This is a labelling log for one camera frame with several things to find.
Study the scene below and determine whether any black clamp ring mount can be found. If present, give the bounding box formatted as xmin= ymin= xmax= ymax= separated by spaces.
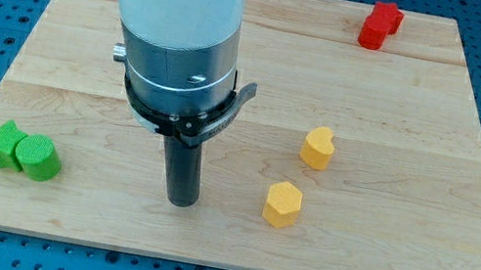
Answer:
xmin=124 ymin=75 xmax=258 ymax=147

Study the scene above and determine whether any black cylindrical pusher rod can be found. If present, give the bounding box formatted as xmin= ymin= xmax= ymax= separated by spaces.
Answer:
xmin=163 ymin=136 xmax=202 ymax=207

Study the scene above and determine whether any yellow hexagon block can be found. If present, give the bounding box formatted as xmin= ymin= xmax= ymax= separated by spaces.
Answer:
xmin=261 ymin=181 xmax=303 ymax=228

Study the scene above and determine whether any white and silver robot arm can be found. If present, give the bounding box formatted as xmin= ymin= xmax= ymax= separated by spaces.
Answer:
xmin=115 ymin=0 xmax=257 ymax=207

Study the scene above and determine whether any yellow heart block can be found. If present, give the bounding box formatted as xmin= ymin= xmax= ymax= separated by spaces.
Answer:
xmin=299 ymin=126 xmax=335 ymax=171

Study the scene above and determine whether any red hexagon block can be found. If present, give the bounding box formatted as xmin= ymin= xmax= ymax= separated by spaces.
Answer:
xmin=358 ymin=14 xmax=391 ymax=51

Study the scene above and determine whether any green cylinder block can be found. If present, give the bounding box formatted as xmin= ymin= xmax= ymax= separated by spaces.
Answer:
xmin=15 ymin=134 xmax=62 ymax=182

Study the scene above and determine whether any light wooden board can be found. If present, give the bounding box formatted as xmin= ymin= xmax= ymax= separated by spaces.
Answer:
xmin=0 ymin=0 xmax=481 ymax=270

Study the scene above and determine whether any green star block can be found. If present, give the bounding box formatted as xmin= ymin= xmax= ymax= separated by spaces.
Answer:
xmin=0 ymin=120 xmax=27 ymax=172

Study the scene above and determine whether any red star block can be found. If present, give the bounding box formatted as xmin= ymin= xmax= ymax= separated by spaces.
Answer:
xmin=372 ymin=1 xmax=405 ymax=35

